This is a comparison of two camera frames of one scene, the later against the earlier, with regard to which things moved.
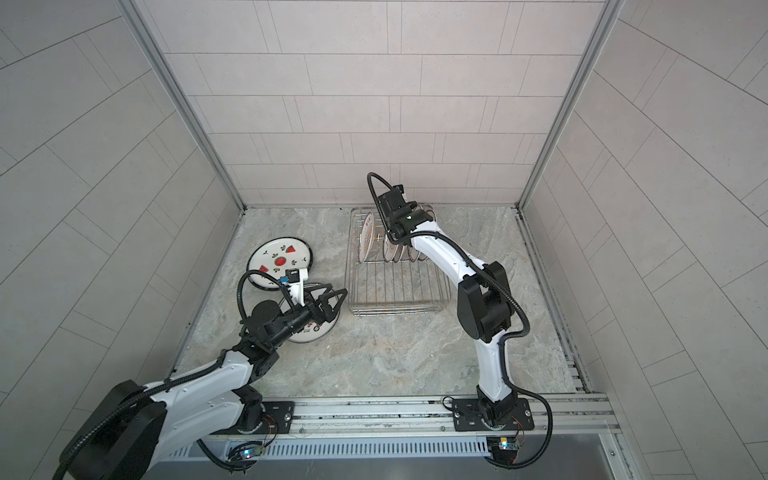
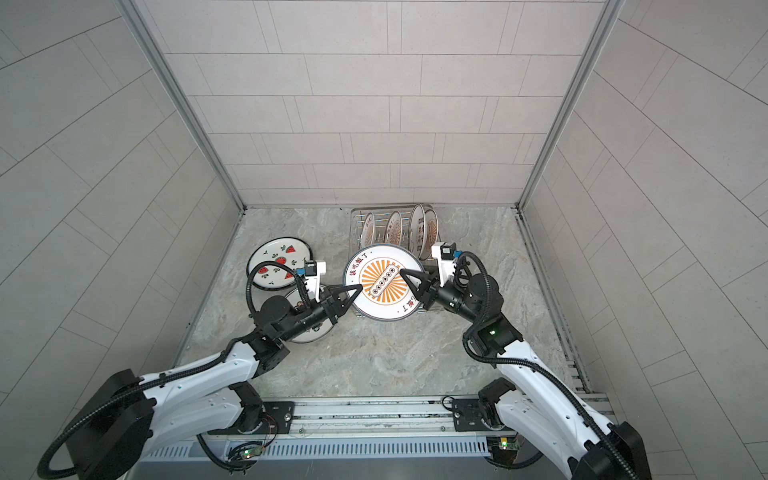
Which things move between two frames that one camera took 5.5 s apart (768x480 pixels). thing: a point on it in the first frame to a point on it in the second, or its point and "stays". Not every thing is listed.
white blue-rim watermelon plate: (276, 256) stays
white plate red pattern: (315, 332) stays
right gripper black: (410, 222) to (432, 289)
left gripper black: (315, 306) stays
